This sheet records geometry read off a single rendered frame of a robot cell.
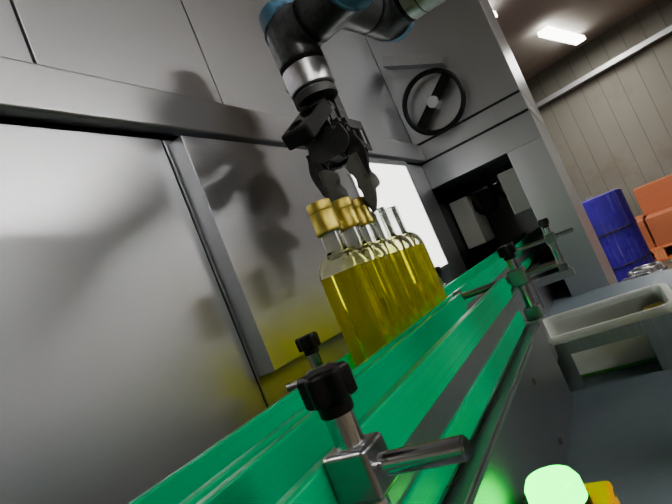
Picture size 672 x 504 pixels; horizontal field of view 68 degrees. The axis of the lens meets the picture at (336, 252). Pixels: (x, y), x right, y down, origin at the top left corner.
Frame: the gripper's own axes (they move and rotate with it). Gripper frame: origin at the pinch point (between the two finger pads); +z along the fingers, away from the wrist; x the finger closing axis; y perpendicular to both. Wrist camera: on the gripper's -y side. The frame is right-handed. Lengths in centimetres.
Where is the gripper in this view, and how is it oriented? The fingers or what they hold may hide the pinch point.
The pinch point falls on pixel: (357, 209)
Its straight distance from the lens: 75.6
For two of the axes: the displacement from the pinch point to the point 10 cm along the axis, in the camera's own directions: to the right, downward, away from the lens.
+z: 3.8, 9.2, -0.7
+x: -8.1, 3.7, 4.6
